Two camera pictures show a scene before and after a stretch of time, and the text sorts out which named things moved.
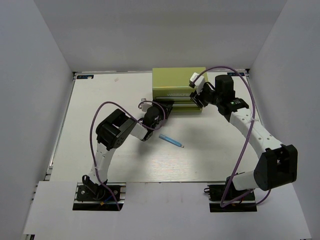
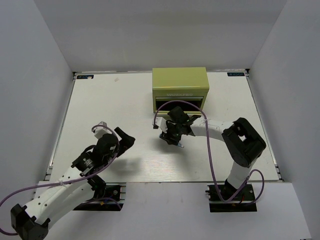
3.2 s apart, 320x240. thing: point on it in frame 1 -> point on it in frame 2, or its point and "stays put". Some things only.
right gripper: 198,101 -> 168,137
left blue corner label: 85,76 stays put
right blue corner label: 234,74 stays put
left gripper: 166,106 -> 126,143
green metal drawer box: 172,84 stays put
